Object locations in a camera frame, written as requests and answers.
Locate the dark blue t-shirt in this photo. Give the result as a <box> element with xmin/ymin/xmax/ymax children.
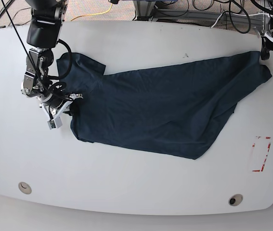
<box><xmin>57</xmin><ymin>51</ymin><xmax>272</xmax><ymax>160</ymax></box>

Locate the red tape rectangle marking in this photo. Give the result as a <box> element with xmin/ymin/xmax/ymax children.
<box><xmin>249</xmin><ymin>136</ymin><xmax>272</xmax><ymax>172</ymax></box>

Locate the left table grommet hole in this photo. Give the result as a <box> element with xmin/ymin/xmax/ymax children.
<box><xmin>18</xmin><ymin>182</ymin><xmax>32</xmax><ymax>195</ymax></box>

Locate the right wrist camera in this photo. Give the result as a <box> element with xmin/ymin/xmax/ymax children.
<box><xmin>47</xmin><ymin>117</ymin><xmax>62</xmax><ymax>129</ymax></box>

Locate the right table grommet hole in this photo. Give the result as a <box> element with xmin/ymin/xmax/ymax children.
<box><xmin>228</xmin><ymin>194</ymin><xmax>243</xmax><ymax>206</ymax></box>

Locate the black cable on floor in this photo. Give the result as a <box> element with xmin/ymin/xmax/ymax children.
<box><xmin>0</xmin><ymin>0</ymin><xmax>35</xmax><ymax>27</ymax></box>

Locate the aluminium frame rail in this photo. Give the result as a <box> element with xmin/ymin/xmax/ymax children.
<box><xmin>153</xmin><ymin>9</ymin><xmax>263</xmax><ymax>29</ymax></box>

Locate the table grommet hole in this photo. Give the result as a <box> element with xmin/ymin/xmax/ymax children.
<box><xmin>228</xmin><ymin>194</ymin><xmax>243</xmax><ymax>206</ymax></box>
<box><xmin>18</xmin><ymin>182</ymin><xmax>32</xmax><ymax>195</ymax></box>

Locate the yellow cable on floor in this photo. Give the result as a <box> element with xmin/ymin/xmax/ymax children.
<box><xmin>70</xmin><ymin>4</ymin><xmax>113</xmax><ymax>22</ymax></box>

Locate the white cable on floor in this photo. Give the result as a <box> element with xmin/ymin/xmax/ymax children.
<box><xmin>210</xmin><ymin>10</ymin><xmax>272</xmax><ymax>28</ymax></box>

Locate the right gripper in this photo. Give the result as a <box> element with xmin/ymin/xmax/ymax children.
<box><xmin>39</xmin><ymin>93</ymin><xmax>83</xmax><ymax>121</ymax></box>

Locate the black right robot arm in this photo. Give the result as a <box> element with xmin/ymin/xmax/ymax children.
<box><xmin>21</xmin><ymin>0</ymin><xmax>82</xmax><ymax>129</ymax></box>

